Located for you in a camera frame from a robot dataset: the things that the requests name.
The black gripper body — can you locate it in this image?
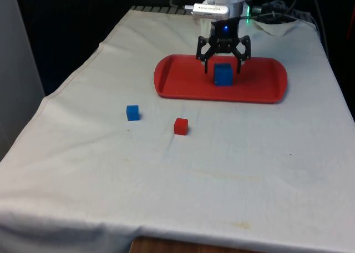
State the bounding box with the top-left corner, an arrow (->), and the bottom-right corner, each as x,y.
210,17 -> 240,54

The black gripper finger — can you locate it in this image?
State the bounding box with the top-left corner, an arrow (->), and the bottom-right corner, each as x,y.
196,35 -> 220,74
231,35 -> 252,74

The red tray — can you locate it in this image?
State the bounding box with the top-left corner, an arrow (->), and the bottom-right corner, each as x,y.
154,54 -> 289,104

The large blue cube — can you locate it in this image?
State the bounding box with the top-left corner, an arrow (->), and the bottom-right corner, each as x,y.
213,63 -> 233,87

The small red cube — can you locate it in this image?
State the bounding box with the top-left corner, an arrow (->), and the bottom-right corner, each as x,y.
174,118 -> 189,135

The small blue cube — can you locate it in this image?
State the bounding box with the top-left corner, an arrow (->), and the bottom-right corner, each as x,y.
126,105 -> 140,122

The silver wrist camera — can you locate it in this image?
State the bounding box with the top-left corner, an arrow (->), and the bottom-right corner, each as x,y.
185,3 -> 231,19

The black cable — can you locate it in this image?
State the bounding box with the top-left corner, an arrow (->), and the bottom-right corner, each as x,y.
247,0 -> 299,25

